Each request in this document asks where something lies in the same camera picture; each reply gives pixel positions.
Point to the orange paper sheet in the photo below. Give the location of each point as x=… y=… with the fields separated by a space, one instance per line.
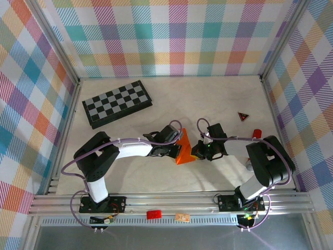
x=186 y=153

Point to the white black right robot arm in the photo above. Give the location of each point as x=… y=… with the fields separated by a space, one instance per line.
x=270 y=161

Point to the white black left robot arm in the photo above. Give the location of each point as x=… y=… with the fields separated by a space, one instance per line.
x=132 y=151

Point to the black red triangular badge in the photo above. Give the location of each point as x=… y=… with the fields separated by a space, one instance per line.
x=243 y=116

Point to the red cylinder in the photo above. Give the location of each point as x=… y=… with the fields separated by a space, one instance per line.
x=258 y=133

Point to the red rectangular block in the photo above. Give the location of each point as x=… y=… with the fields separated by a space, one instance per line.
x=154 y=214

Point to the small orange printed label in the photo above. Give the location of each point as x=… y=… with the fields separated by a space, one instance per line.
x=182 y=217

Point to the black grey chessboard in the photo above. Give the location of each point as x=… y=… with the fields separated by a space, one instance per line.
x=117 y=101

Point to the aluminium frame rail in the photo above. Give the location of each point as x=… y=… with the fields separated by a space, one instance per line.
x=169 y=204

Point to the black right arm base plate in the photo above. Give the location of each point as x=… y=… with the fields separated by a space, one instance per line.
x=226 y=203

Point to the aluminium side rail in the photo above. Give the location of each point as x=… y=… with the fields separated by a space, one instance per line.
x=68 y=130
x=272 y=112

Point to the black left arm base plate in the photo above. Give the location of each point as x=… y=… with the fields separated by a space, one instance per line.
x=117 y=204

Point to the aluminium frame post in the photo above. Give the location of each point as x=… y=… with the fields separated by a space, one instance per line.
x=283 y=39
x=53 y=39

